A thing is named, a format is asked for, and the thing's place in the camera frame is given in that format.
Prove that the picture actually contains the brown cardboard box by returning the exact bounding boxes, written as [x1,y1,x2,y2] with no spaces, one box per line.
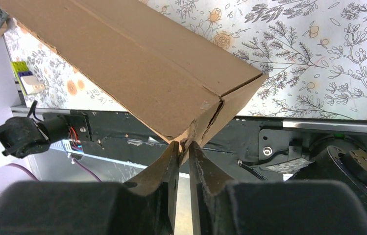
[0,0,269,163]

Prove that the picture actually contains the small yellow white block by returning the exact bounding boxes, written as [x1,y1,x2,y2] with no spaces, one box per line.
[11,61,45,95]

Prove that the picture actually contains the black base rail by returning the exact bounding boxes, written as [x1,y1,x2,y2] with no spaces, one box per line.
[38,110,367,177]

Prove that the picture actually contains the floral patterned table mat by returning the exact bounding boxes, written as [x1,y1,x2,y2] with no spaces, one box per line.
[6,0,367,120]

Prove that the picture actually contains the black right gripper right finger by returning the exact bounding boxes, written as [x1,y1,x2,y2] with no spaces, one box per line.
[188,142,367,235]

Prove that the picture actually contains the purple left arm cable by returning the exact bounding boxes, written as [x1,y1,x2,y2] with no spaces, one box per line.
[0,157,102,215]

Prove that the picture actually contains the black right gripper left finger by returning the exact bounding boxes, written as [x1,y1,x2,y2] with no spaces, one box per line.
[0,141,179,235]

